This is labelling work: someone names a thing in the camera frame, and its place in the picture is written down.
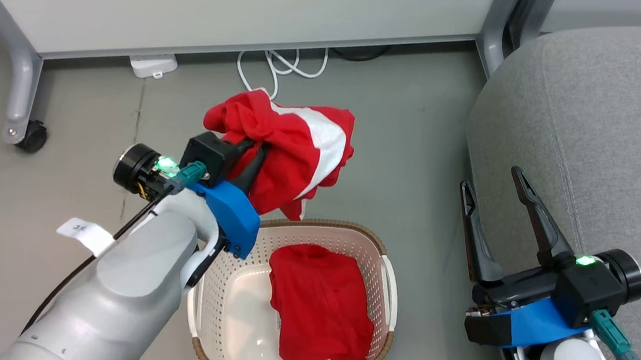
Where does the plain red garment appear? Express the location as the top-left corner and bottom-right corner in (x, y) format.
(260, 241), (383, 360)

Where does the light grey partition leg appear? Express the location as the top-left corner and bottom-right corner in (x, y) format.
(472, 0), (524, 80)

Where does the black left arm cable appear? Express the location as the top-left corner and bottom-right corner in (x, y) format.
(21, 177), (176, 348)

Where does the grey fabric seat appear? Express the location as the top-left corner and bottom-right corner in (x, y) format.
(444, 8), (641, 360)

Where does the teal gripper connector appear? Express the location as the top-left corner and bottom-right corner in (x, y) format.
(172, 160), (208, 195)
(586, 308), (641, 360)

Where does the teal right gripper connector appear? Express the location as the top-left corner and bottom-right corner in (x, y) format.
(586, 308), (641, 360)

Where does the dark grey partition leg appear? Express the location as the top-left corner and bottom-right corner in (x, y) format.
(506, 0), (558, 50)

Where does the black caster wheel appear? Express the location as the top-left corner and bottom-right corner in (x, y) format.
(14, 119), (49, 155)

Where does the white power adapter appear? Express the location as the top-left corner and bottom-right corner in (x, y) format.
(128, 50), (180, 82)

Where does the white woven-rim laundry basket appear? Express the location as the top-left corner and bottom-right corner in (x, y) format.
(182, 208), (405, 360)

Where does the large white partition panel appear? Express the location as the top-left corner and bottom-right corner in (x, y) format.
(0, 0), (499, 98)

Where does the white paper tag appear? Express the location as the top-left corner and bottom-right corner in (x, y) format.
(54, 216), (117, 258)

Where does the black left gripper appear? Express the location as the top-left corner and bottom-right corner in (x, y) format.
(112, 124), (272, 206)

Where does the red and white garment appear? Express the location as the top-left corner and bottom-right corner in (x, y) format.
(196, 84), (359, 225)

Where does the teal left gripper connector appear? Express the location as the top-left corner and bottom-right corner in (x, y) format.
(172, 160), (208, 195)

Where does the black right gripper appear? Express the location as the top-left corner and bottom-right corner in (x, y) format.
(447, 164), (641, 359)

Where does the white coiled cable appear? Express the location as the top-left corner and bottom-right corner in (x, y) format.
(234, 39), (330, 106)

